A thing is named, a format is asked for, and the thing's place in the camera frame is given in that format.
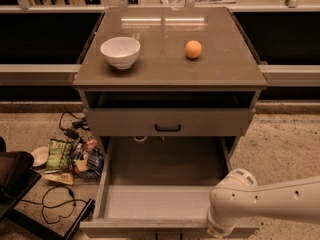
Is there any red white snack packet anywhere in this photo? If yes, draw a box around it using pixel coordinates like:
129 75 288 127
82 139 97 154

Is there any white plate on floor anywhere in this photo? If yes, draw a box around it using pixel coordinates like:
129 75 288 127
31 146 49 167

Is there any grey top drawer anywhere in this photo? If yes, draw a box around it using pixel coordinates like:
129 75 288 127
83 91 256 138

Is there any orange fruit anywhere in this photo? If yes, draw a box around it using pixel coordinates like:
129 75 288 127
185 40 202 59

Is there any green chip bag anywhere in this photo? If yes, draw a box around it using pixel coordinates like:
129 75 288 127
45 139 73 173

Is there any black cable on floor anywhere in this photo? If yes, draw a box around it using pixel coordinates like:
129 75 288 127
20 184 88 225

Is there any grey drawer cabinet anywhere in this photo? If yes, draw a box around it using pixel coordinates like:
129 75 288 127
73 7 267 159

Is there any tan snack bag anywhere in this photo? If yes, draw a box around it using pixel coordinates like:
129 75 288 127
43 173 74 185

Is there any white ceramic bowl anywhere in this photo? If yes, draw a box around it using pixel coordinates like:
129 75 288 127
100 37 141 69

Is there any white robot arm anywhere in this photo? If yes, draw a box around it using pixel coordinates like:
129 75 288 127
207 169 320 237

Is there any black power adapter cable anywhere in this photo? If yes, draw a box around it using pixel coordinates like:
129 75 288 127
58 111 91 141

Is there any grey drawer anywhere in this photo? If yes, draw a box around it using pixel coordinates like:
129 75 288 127
79 136 260 240
83 91 256 138

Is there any blue snack package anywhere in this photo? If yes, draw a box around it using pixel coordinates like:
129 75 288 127
75 149 104 179

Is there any black chair base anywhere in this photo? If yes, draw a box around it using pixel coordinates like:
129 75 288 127
0 137 95 240

